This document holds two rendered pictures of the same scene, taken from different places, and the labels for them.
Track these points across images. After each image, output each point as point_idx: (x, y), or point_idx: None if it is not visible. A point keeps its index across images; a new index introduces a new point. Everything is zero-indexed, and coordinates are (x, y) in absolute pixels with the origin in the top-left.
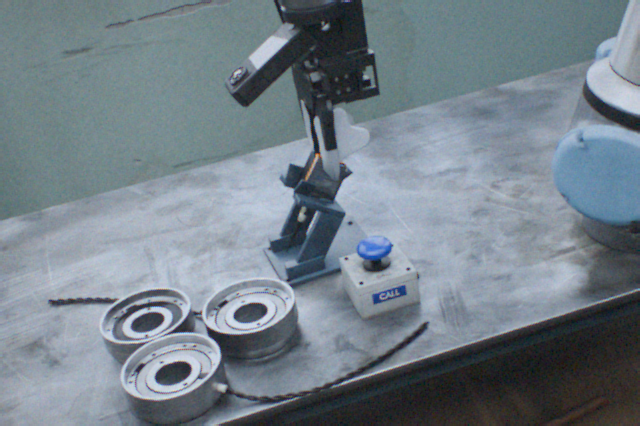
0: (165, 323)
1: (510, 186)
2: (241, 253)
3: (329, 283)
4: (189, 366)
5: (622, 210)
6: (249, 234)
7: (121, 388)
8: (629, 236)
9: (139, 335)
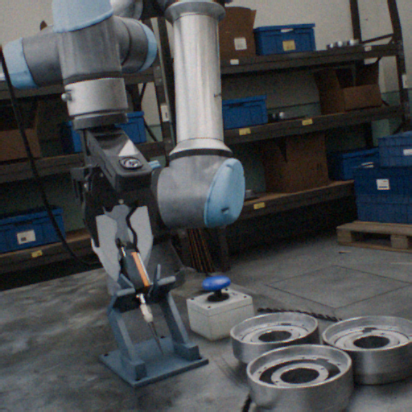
0: (299, 365)
1: (76, 319)
2: (133, 400)
3: (201, 348)
4: (355, 344)
5: (239, 206)
6: (92, 405)
7: (382, 396)
8: (180, 273)
9: (323, 372)
